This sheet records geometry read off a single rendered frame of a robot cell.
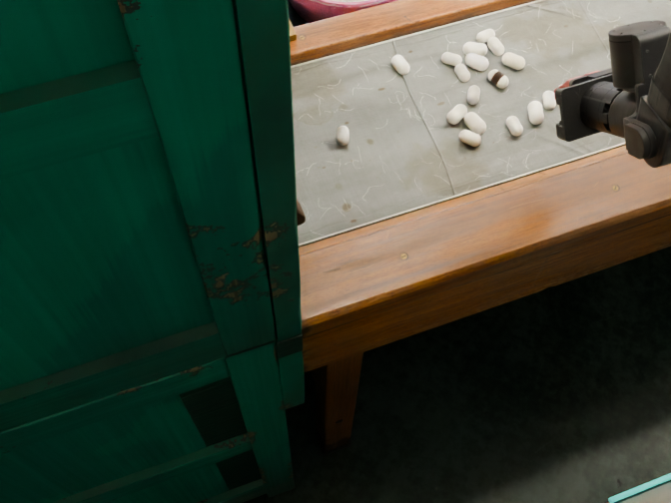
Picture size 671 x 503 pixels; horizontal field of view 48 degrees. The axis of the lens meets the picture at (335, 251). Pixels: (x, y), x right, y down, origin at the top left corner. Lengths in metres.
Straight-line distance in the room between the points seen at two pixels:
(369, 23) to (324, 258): 0.42
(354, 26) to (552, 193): 0.40
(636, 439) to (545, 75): 0.90
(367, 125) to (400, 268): 0.25
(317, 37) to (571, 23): 0.41
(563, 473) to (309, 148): 0.96
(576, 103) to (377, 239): 0.29
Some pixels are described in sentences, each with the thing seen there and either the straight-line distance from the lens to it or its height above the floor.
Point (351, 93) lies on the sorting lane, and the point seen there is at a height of 0.74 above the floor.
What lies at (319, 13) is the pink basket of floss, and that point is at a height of 0.72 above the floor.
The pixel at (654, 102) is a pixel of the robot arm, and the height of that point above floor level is 1.05.
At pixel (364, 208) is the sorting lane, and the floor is 0.74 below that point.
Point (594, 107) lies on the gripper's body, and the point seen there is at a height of 0.94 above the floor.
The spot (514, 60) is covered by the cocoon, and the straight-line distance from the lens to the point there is 1.21.
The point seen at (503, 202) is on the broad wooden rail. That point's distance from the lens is 1.05.
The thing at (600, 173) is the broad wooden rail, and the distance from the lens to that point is 1.11.
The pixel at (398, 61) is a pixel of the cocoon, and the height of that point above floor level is 0.76.
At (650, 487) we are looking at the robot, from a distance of 1.52.
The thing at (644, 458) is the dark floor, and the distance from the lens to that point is 1.81.
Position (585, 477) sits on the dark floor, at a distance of 1.76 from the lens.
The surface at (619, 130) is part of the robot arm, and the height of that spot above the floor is 0.96.
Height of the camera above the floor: 1.63
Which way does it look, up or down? 62 degrees down
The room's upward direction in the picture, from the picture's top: 3 degrees clockwise
